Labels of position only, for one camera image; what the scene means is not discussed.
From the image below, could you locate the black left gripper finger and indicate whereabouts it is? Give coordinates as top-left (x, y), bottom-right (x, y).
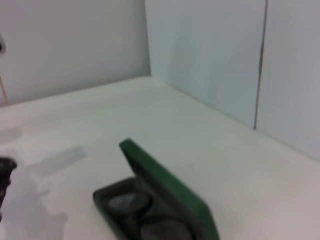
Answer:
top-left (0, 156), bottom-right (18, 218)

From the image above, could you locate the green glasses case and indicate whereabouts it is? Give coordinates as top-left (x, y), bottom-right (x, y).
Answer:
top-left (92, 138), bottom-right (221, 240)

